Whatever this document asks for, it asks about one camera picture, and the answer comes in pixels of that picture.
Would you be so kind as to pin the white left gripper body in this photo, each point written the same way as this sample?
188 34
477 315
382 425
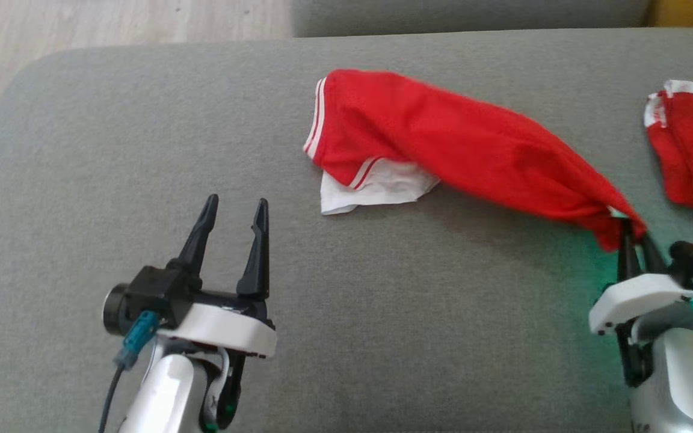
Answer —
226 328

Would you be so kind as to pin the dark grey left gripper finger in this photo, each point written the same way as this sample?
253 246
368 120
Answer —
257 264
196 252

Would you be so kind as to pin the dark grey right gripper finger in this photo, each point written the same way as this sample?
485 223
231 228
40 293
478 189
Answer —
652 258
627 255

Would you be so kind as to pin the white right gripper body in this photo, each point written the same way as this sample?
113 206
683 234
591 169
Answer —
635 297

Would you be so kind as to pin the red garment thin white stripes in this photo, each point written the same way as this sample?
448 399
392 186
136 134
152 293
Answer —
473 150

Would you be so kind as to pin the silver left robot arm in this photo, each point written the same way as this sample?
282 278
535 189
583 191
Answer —
166 391

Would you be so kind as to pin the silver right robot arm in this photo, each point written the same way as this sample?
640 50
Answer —
683 379

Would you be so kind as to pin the grey fabric sofa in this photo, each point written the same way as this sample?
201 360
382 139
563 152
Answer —
382 331

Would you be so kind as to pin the yellow cushion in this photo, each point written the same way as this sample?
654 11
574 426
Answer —
689 12

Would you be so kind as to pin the grey sofa cushion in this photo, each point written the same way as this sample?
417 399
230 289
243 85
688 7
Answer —
473 15

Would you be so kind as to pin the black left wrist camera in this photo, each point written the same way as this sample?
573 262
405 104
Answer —
154 294

